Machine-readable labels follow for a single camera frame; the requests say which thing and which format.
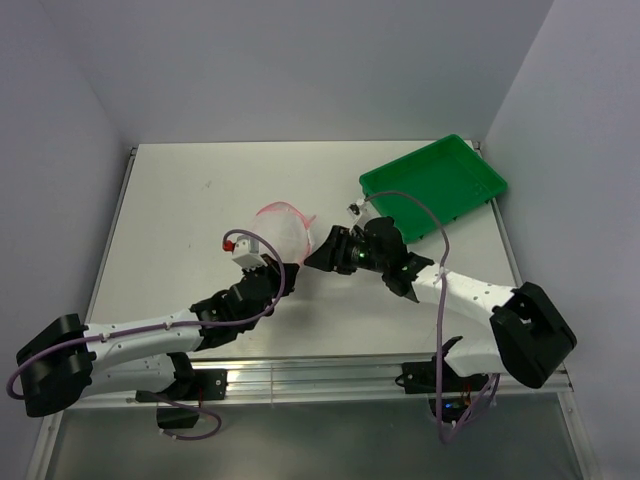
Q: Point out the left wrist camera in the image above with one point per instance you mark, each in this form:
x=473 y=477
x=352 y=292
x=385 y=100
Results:
x=245 y=252

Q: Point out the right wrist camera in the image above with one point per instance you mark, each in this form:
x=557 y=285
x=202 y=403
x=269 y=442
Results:
x=360 y=213

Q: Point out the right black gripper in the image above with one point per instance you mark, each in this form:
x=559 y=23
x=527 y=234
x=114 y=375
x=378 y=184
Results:
x=332 y=255

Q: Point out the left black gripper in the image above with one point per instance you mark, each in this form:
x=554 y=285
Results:
x=273 y=270

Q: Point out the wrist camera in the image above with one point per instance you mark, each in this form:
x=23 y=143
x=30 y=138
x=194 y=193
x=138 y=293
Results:
x=245 y=252
x=360 y=213

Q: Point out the pink-rimmed mesh laundry bag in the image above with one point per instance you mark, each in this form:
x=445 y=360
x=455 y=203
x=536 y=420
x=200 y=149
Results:
x=286 y=229

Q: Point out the green plastic tray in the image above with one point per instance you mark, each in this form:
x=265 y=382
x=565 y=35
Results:
x=447 y=176

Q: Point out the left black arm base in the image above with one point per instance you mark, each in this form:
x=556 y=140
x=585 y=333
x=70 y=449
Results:
x=182 y=405

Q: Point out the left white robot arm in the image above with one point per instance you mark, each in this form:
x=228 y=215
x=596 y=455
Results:
x=68 y=360

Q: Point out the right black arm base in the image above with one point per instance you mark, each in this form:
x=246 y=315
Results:
x=420 y=378

